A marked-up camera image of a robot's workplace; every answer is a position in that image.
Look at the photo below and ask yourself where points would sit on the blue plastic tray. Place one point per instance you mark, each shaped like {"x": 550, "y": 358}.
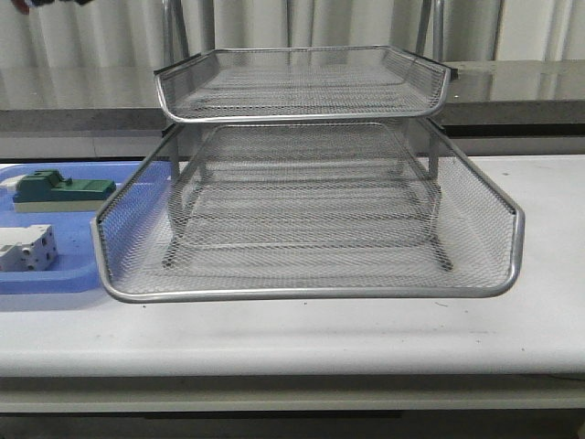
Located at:
{"x": 75, "y": 269}

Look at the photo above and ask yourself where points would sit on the silver wire rack frame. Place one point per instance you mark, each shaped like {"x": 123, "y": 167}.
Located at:
{"x": 383, "y": 152}

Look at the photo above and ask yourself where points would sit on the green and beige switch block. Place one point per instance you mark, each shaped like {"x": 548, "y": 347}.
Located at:
{"x": 48, "y": 191}

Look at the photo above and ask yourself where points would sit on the white circuit breaker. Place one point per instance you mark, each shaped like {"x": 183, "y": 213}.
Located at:
{"x": 31, "y": 248}

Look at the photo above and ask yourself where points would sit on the grey stone counter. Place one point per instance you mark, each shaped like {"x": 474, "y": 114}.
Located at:
{"x": 514, "y": 107}

